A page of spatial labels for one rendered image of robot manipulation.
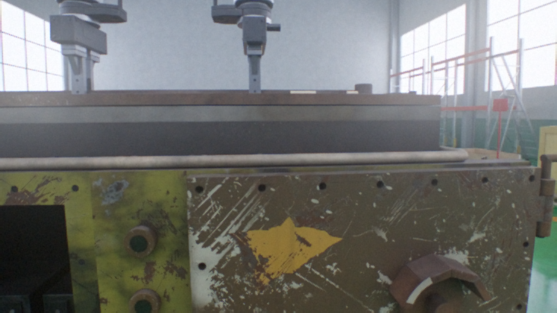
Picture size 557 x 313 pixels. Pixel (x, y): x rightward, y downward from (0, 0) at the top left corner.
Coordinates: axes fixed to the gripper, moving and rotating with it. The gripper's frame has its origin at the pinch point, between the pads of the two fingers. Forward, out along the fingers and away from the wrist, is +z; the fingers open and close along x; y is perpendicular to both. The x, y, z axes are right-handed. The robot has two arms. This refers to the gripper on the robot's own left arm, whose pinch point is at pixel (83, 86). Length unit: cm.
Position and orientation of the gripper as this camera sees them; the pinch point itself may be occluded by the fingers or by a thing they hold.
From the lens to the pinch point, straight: 73.9
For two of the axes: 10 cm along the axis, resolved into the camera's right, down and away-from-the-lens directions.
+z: 0.0, 10.0, 0.8
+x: 0.9, 0.8, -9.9
